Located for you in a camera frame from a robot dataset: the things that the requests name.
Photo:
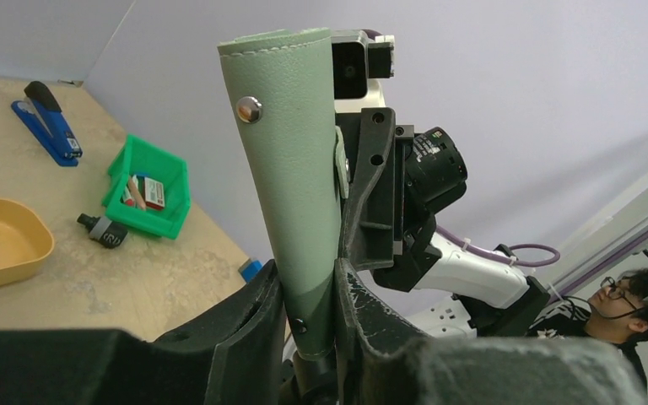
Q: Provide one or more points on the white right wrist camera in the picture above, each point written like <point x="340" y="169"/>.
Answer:
<point x="361" y="59"/>

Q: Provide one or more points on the white red staple box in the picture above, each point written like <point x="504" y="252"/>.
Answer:
<point x="153" y="193"/>

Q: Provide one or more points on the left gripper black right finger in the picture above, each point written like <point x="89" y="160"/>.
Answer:
<point x="383" y="359"/>

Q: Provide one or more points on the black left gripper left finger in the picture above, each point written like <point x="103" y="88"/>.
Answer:
<point x="230" y="354"/>

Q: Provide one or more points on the tan oval tray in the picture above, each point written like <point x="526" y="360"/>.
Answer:
<point x="25" y="242"/>

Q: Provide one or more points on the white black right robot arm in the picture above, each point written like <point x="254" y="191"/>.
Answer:
<point x="488" y="293"/>

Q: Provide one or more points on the grey-green card holder wallet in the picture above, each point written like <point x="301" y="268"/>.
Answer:
<point x="280" y="88"/>

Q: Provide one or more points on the green plastic bin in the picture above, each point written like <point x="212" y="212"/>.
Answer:
<point x="141" y="158"/>

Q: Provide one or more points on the small black binder clip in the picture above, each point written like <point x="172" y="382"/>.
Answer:
<point x="103" y="230"/>

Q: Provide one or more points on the orange pencil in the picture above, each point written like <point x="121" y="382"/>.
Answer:
<point x="132" y="187"/>

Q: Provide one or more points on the small blue object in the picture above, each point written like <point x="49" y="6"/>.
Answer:
<point x="249" y="269"/>

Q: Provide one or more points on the person with glasses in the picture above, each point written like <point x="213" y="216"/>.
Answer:
<point x="617" y="314"/>

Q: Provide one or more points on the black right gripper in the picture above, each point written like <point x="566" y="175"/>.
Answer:
<point x="379" y="218"/>

